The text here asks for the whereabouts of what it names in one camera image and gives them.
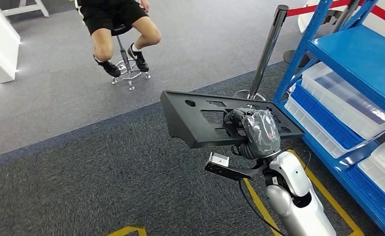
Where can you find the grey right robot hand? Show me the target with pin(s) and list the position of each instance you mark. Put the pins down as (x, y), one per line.
(262, 133)

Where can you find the black plastic panel part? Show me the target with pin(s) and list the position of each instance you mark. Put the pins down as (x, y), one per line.
(185, 123)

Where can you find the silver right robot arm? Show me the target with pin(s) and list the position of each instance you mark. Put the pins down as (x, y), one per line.
(293, 182)

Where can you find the blue metal shelf rack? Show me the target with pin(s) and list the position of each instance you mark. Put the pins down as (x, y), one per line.
(361, 55)

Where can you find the large clear plastic bin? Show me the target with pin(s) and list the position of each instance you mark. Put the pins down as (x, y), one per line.
(342, 101)

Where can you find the chrome swivel stool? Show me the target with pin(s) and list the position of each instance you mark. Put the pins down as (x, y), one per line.
(127, 70)

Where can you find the seated person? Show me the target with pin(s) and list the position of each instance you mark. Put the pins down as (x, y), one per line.
(107, 16)

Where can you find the white lit display pillar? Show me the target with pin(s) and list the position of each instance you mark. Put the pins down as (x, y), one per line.
(0, 49)

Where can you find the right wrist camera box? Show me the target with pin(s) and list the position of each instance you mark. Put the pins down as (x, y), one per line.
(219, 160)

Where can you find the chrome stanchion post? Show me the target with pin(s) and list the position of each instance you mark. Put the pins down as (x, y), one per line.
(268, 45)

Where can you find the white table frame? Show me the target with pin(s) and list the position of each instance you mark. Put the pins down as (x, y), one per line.
(32, 8)

